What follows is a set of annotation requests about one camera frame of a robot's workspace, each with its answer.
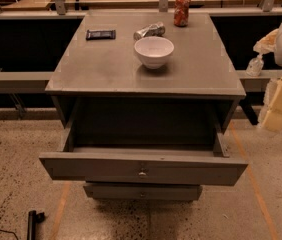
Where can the grey wooden drawer cabinet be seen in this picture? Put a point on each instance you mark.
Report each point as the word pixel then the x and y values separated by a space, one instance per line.
pixel 113 99

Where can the black floor post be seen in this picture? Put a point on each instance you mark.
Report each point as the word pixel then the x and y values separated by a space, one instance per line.
pixel 34 218

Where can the white ceramic bowl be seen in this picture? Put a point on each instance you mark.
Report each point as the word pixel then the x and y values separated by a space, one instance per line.
pixel 153 52

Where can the grey bottom drawer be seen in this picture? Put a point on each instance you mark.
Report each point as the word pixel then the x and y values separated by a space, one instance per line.
pixel 138 191

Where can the grey top drawer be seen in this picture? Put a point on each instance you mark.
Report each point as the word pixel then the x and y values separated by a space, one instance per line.
pixel 185 153

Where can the metal railing frame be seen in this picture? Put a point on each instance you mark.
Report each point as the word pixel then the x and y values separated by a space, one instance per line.
pixel 35 45

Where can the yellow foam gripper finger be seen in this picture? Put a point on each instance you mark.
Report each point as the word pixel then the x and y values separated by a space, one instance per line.
pixel 270 116

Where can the crushed silver can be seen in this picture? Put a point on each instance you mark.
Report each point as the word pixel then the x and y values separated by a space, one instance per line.
pixel 155 29

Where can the orange soda can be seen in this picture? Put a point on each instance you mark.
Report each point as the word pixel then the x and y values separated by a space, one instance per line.
pixel 181 12

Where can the grey drawer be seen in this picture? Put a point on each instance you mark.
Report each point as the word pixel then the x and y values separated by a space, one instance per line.
pixel 138 191
pixel 185 153

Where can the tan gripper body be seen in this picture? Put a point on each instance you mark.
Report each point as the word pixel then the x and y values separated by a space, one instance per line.
pixel 267 44

